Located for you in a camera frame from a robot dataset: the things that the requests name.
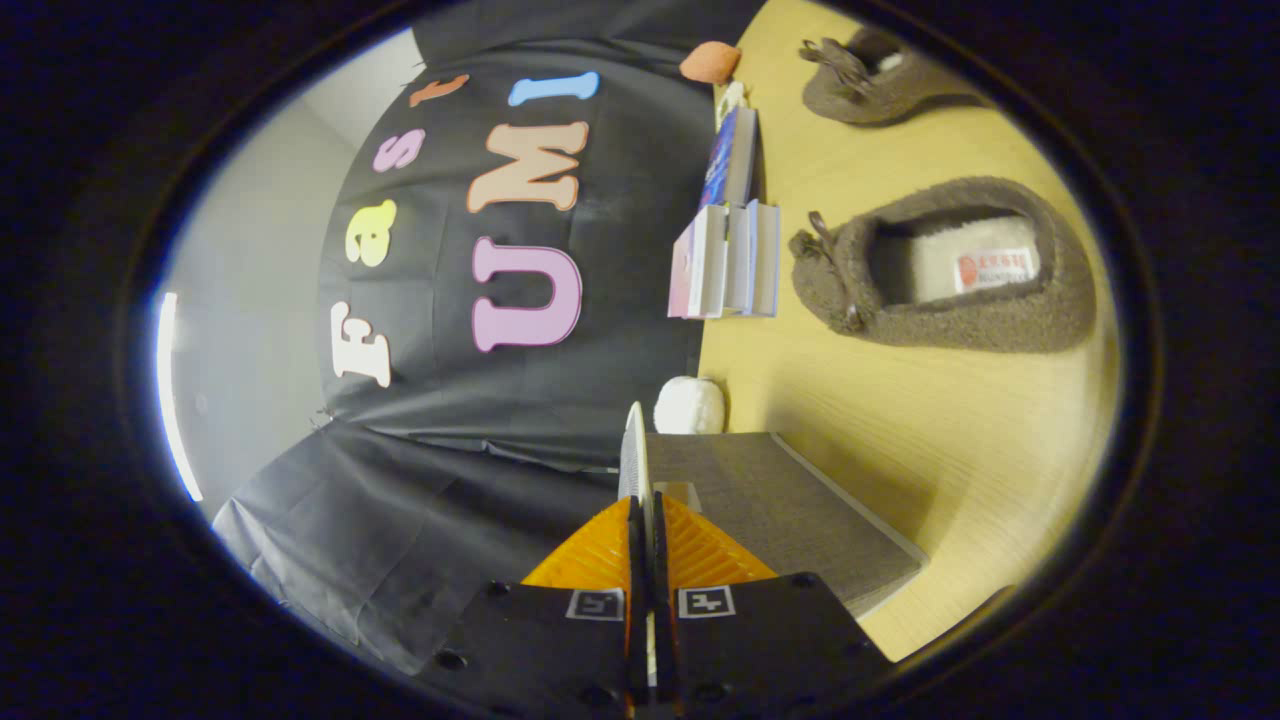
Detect black backdrop cloth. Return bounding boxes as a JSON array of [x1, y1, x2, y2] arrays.
[[212, 0, 768, 677]]

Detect brown fuzzy slipper shoe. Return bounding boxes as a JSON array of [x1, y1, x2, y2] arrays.
[[789, 176, 1099, 354], [799, 27, 993, 127]]

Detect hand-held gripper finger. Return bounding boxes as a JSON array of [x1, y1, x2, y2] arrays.
[[652, 491, 892, 720], [414, 496, 649, 720]]

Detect white pink book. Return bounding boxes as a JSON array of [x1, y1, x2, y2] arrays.
[[667, 204, 730, 320]]

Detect dark blue book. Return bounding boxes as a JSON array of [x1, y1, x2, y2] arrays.
[[699, 105, 759, 212]]

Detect white fuzzy ball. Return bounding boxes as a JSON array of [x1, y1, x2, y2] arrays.
[[653, 376, 728, 437]]

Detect white light blue book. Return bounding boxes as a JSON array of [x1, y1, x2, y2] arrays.
[[725, 198, 782, 318]]

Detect orange fuzzy ball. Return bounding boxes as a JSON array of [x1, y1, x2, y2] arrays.
[[679, 41, 744, 87]]

